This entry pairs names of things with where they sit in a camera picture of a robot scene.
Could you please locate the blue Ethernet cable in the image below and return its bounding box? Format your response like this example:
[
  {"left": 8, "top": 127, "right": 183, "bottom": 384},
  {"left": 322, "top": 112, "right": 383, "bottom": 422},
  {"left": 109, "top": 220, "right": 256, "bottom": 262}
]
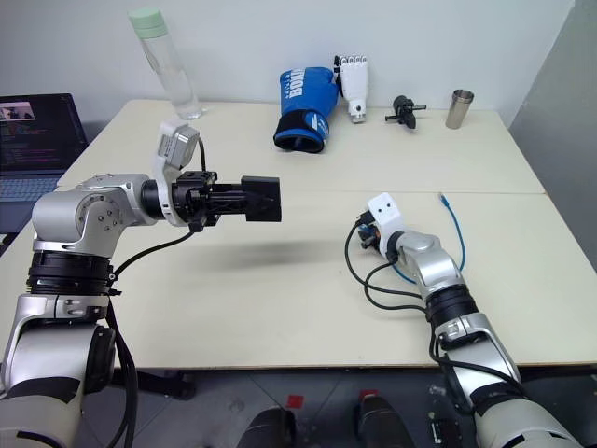
[{"left": 390, "top": 191, "right": 469, "bottom": 287}]

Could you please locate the dark rounded shape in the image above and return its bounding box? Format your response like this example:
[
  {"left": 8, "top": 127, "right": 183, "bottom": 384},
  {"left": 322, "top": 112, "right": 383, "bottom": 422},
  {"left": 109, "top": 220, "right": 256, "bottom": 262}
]
[{"left": 355, "top": 394, "right": 412, "bottom": 448}]

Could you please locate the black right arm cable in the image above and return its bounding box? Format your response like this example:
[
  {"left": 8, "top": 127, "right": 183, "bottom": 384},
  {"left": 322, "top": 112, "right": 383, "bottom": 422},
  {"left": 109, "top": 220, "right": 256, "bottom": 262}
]
[{"left": 344, "top": 218, "right": 529, "bottom": 417}]

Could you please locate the white robotic hand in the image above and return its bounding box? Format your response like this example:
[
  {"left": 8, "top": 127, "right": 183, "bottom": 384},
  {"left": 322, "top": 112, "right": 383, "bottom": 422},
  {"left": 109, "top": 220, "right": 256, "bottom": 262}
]
[{"left": 332, "top": 53, "right": 373, "bottom": 126}]

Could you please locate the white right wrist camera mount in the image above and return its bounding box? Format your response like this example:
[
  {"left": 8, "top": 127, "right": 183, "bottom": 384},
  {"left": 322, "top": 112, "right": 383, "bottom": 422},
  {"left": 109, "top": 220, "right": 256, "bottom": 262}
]
[{"left": 366, "top": 191, "right": 408, "bottom": 260}]

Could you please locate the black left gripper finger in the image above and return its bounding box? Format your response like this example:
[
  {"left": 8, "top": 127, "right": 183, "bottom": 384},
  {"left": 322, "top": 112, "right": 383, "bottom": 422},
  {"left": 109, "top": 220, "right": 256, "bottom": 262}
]
[
  {"left": 212, "top": 183, "right": 249, "bottom": 203},
  {"left": 212, "top": 200, "right": 249, "bottom": 219}
]

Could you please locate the small black clamp tool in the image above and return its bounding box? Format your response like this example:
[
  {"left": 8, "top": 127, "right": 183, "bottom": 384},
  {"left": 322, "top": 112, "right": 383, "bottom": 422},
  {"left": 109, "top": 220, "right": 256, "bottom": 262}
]
[{"left": 384, "top": 94, "right": 429, "bottom": 133}]

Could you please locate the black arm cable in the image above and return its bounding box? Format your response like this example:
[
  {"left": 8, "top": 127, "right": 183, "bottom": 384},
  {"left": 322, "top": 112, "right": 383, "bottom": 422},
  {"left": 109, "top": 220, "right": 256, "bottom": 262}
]
[
  {"left": 344, "top": 218, "right": 529, "bottom": 417},
  {"left": 104, "top": 134, "right": 209, "bottom": 448}
]

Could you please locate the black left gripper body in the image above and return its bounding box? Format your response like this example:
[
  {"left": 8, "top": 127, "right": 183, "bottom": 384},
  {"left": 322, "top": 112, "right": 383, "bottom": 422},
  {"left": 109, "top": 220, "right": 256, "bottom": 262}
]
[{"left": 170, "top": 170, "right": 220, "bottom": 231}]

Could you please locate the clear bottle with green cap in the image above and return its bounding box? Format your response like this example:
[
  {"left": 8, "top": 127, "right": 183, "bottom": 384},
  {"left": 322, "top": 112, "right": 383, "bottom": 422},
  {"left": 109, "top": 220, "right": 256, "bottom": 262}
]
[{"left": 128, "top": 8, "right": 205, "bottom": 121}]

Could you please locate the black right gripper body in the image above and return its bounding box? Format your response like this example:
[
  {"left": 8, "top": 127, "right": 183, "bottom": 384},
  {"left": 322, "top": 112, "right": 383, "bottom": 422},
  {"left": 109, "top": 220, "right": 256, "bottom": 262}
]
[{"left": 361, "top": 219, "right": 385, "bottom": 256}]

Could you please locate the blue boxing glove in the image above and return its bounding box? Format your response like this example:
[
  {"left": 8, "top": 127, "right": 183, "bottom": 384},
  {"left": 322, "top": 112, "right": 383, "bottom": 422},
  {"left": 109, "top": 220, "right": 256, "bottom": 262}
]
[{"left": 272, "top": 66, "right": 341, "bottom": 155}]

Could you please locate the stainless steel cup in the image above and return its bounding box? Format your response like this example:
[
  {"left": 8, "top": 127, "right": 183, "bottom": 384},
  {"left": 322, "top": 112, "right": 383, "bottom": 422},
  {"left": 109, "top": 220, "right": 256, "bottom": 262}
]
[{"left": 444, "top": 89, "right": 477, "bottom": 131}]

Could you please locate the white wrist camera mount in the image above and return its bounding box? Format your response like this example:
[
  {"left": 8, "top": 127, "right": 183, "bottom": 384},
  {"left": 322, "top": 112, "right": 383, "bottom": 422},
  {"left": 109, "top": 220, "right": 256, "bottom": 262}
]
[
  {"left": 366, "top": 191, "right": 408, "bottom": 260},
  {"left": 149, "top": 119, "right": 202, "bottom": 229}
]

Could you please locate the dark laptop computer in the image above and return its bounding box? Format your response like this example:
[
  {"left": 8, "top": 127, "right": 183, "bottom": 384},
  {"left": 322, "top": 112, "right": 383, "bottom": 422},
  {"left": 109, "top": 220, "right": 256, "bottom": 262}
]
[{"left": 0, "top": 92, "right": 90, "bottom": 234}]

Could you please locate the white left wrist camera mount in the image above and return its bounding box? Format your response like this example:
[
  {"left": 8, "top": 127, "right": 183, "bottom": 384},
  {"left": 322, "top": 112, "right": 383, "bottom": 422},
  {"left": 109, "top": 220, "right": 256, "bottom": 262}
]
[{"left": 149, "top": 119, "right": 202, "bottom": 229}]

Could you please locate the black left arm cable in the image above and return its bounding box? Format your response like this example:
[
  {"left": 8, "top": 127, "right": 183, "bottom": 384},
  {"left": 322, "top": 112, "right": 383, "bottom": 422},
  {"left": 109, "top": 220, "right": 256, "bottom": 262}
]
[{"left": 104, "top": 134, "right": 209, "bottom": 448}]

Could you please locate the black table frame bracket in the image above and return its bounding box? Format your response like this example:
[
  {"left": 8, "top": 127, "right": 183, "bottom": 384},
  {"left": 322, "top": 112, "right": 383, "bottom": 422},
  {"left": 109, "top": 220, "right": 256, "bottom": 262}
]
[{"left": 133, "top": 368, "right": 198, "bottom": 401}]

